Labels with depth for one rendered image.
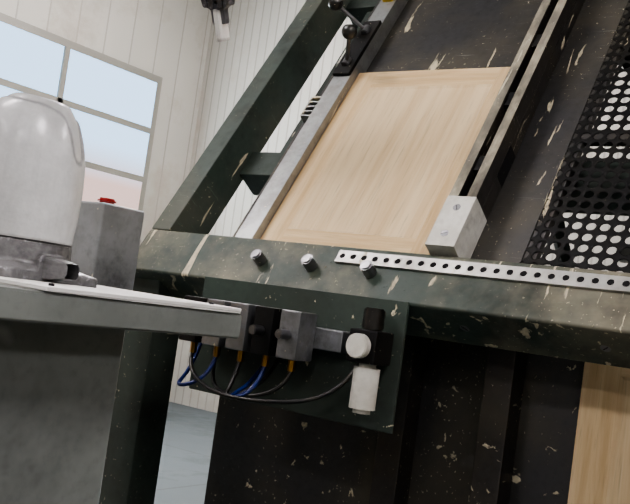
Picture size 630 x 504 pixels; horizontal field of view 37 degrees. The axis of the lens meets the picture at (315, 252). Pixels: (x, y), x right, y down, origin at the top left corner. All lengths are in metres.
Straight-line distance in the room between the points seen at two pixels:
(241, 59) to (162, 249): 4.47
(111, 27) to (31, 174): 4.76
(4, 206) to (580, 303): 0.92
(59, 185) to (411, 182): 0.83
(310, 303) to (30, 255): 0.62
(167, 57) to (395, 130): 4.44
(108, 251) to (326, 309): 0.48
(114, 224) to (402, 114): 0.70
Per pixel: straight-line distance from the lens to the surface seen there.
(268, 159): 2.33
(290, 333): 1.70
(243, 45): 6.55
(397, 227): 1.89
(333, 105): 2.25
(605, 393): 1.80
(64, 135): 1.43
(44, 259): 1.40
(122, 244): 2.00
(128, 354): 2.17
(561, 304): 1.60
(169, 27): 6.50
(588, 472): 1.82
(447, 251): 1.74
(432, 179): 1.95
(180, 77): 6.54
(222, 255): 2.01
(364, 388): 1.67
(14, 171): 1.41
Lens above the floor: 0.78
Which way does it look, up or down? 3 degrees up
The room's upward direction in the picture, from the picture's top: 8 degrees clockwise
